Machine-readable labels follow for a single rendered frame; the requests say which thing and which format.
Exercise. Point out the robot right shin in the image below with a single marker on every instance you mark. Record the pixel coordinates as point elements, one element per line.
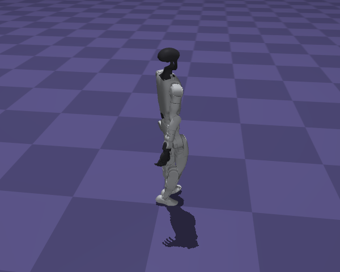
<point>171,182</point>

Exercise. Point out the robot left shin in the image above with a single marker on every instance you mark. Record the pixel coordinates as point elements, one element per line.
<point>165,170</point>

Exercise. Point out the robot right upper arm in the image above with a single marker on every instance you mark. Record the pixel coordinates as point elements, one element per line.
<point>176,93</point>

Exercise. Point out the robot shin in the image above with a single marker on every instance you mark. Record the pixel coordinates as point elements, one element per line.
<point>165,170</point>
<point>171,182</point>

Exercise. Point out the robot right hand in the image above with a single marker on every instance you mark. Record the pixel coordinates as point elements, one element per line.
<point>165,156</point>

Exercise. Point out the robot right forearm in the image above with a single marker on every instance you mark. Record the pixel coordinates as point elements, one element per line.
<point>171,130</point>

